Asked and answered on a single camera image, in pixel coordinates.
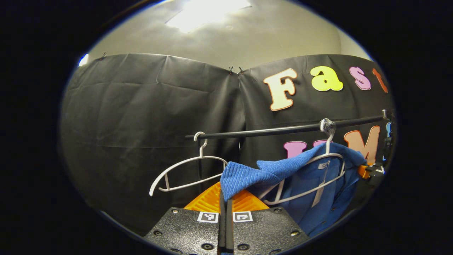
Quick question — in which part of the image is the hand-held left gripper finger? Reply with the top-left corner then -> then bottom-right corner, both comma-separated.
143,182 -> 227,255
226,189 -> 310,255

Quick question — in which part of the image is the blue shirt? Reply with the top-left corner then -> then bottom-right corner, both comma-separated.
219,142 -> 368,237

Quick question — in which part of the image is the white hanger with taped hook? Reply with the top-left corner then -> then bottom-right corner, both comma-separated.
258,119 -> 346,206

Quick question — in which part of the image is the plain white hanger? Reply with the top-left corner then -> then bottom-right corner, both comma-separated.
149,132 -> 229,197

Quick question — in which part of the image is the black clothes rack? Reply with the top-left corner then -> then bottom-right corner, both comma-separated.
185,114 -> 384,139

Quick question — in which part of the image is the black backdrop cloth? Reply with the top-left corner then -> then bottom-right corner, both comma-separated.
60,53 -> 396,237

